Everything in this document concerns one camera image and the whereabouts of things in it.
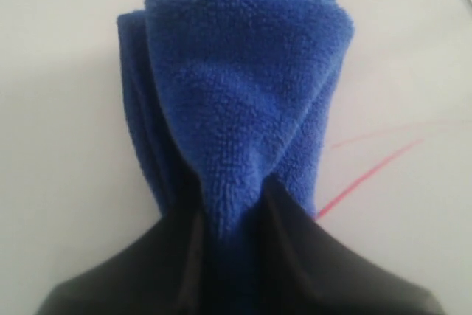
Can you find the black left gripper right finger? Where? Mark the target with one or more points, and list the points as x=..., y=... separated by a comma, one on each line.
x=304, y=270

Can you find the blue microfiber cloth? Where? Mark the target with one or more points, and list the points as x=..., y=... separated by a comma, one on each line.
x=228, y=92

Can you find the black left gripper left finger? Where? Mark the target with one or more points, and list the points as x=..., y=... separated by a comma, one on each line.
x=160, y=273

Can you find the aluminium framed whiteboard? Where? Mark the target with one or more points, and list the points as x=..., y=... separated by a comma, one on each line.
x=395, y=177

